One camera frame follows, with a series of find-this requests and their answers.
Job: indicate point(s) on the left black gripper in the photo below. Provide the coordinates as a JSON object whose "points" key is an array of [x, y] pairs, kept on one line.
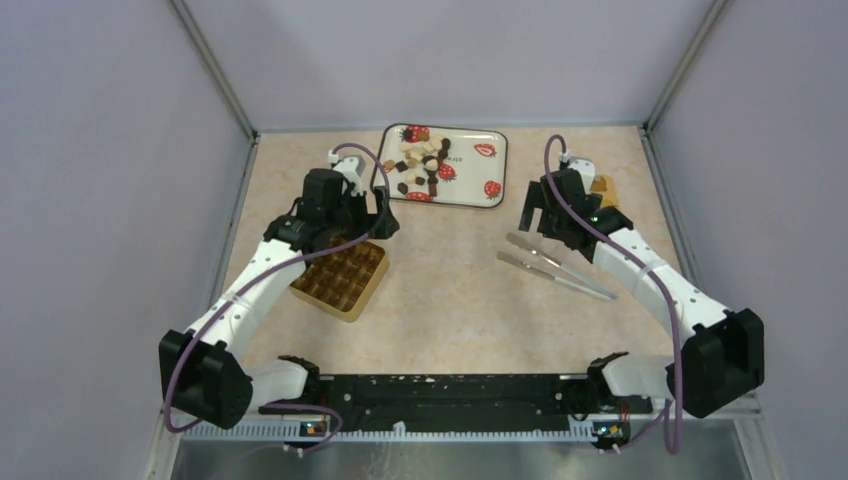
{"points": [[385, 224]]}

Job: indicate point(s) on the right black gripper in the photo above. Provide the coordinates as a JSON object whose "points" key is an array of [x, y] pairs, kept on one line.
{"points": [[536, 199]]}

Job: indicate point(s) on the metal tongs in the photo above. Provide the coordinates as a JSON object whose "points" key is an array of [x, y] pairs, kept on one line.
{"points": [[561, 273]]}

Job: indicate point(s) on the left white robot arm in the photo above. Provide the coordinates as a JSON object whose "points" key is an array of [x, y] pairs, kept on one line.
{"points": [[200, 367]]}

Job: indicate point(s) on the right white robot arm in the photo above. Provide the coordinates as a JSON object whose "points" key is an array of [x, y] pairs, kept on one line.
{"points": [[718, 354]]}

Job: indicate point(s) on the gold chocolate box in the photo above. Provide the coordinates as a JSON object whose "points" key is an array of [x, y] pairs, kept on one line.
{"points": [[342, 283]]}

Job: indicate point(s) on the wooden animal puzzle board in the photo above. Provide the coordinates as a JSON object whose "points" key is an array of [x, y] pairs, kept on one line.
{"points": [[604, 187]]}

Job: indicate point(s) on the strawberry pattern tray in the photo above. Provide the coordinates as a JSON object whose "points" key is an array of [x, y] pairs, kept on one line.
{"points": [[475, 170]]}

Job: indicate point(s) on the pile of chocolates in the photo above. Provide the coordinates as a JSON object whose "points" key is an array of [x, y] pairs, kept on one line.
{"points": [[413, 157]]}

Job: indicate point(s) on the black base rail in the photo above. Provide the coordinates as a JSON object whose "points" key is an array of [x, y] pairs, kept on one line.
{"points": [[464, 403]]}

